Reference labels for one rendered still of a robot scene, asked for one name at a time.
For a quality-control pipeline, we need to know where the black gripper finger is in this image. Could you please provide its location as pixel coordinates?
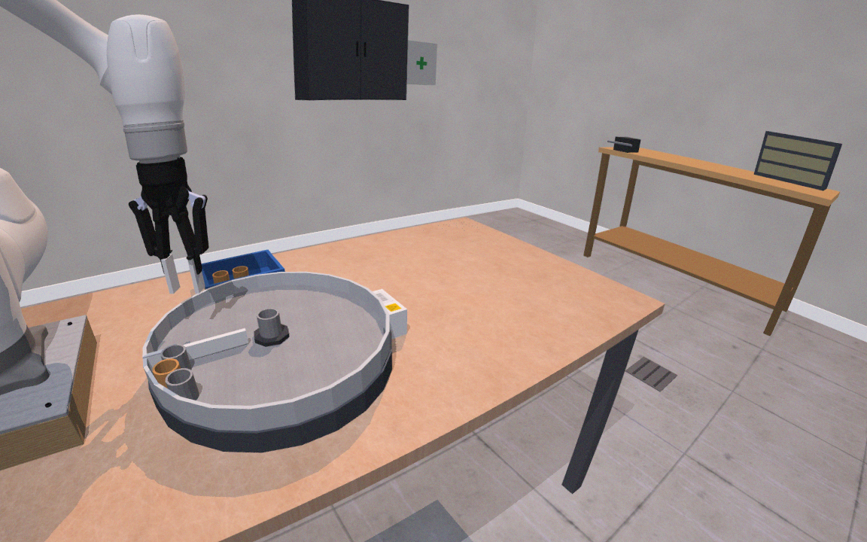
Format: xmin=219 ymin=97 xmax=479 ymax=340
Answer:
xmin=165 ymin=191 xmax=208 ymax=294
xmin=129 ymin=196 xmax=180 ymax=294

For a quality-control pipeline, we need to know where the blue square tray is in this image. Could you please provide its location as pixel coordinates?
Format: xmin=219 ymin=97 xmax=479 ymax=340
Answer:
xmin=202 ymin=250 xmax=285 ymax=289

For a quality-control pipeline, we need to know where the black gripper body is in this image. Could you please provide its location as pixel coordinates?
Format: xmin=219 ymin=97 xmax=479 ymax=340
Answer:
xmin=136 ymin=157 xmax=192 ymax=216

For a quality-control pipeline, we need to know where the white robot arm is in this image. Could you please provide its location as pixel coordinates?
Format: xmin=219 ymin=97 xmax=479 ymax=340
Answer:
xmin=0 ymin=0 xmax=187 ymax=395

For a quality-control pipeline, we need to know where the grey metal bushing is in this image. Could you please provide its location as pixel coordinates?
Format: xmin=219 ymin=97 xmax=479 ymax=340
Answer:
xmin=166 ymin=368 xmax=199 ymax=400
xmin=160 ymin=344 xmax=192 ymax=370
xmin=257 ymin=308 xmax=282 ymax=339

